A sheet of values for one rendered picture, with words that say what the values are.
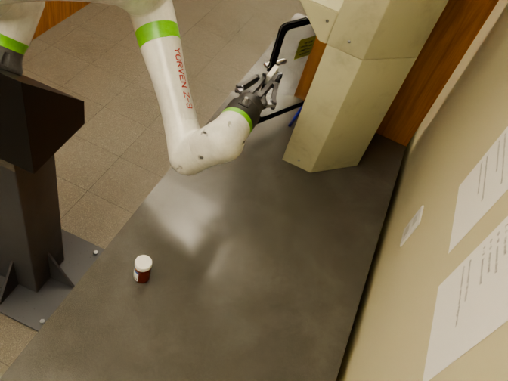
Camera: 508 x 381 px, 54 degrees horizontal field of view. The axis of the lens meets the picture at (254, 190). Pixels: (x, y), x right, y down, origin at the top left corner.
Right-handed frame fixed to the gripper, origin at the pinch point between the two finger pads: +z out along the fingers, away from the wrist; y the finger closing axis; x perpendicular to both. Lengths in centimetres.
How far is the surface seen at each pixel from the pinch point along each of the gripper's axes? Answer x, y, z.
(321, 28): -17.5, -8.5, 4.6
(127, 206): 128, 56, 23
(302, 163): 31.1, -18.8, 4.6
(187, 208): 33.5, 5.7, -32.9
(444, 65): -4, -48, 42
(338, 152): 24.3, -28.2, 10.1
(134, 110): 128, 93, 89
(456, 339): -23, -54, -76
